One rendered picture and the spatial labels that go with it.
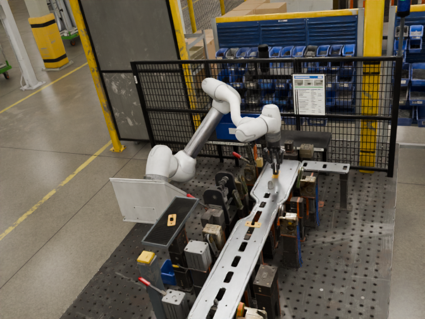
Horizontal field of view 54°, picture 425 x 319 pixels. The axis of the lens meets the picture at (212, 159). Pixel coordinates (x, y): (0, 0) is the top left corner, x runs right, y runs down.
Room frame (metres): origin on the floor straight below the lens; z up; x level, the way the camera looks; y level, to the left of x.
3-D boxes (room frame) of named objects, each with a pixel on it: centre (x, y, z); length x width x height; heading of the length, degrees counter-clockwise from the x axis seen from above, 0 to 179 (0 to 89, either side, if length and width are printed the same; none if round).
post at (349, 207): (2.10, -0.78, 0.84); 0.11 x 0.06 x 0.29; 63
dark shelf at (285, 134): (2.62, -0.39, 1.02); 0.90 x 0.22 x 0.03; 63
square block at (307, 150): (2.32, -0.61, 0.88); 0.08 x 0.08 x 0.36; 63
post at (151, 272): (1.44, 0.37, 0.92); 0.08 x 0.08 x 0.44; 63
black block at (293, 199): (1.89, -0.43, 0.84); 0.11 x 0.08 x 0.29; 63
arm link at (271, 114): (2.13, -0.36, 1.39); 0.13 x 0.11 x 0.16; 121
